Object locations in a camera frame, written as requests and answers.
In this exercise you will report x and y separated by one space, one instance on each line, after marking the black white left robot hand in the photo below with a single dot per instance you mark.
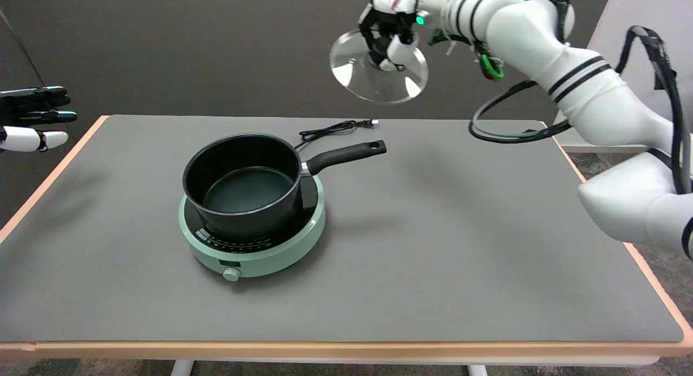
32 116

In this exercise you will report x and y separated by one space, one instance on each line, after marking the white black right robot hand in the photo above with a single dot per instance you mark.
391 2

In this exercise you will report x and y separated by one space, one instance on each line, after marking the glass pot lid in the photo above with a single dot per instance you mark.
357 75

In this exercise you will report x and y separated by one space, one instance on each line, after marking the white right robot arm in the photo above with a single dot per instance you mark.
595 94

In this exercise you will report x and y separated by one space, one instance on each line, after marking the grey table mat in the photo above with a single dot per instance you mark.
335 246

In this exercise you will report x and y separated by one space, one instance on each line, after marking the green round induction cooker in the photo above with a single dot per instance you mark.
270 251

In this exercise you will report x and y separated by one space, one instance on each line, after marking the white table leg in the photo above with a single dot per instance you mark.
182 368
477 370

